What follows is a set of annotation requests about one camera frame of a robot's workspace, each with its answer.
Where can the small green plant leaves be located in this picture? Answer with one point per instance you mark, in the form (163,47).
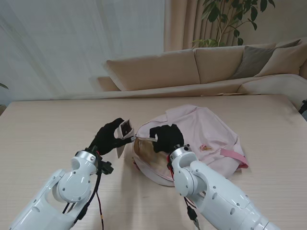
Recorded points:
(3,85)

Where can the beige throw pillow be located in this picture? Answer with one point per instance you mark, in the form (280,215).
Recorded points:
(285,60)

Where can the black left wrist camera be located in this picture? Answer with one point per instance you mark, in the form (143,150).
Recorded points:
(106,167)

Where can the white sheer curtain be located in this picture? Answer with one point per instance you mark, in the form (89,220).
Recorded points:
(72,48)

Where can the beige pleated curtain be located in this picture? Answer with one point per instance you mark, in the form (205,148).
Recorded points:
(182,24)

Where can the dark object beside table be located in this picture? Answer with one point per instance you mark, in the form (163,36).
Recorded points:
(303,107)

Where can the pale pink backpack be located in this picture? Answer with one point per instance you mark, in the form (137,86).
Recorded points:
(206,127)

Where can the cream fabric glasses pouch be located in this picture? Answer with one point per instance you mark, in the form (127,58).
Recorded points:
(120,151)

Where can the grey throw pillow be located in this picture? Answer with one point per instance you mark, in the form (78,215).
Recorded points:
(254,61)

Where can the beige sofa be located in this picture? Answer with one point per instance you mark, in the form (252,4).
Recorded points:
(156,72)

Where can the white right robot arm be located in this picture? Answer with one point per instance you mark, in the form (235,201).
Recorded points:
(216,191)

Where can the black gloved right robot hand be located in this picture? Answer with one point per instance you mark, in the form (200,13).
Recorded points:
(170,137)

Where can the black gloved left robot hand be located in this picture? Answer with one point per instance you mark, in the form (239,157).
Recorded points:
(105,141)

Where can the green leafy indoor plant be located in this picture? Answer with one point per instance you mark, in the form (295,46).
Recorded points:
(225,16)

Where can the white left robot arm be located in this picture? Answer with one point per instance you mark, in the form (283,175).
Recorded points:
(52,198)

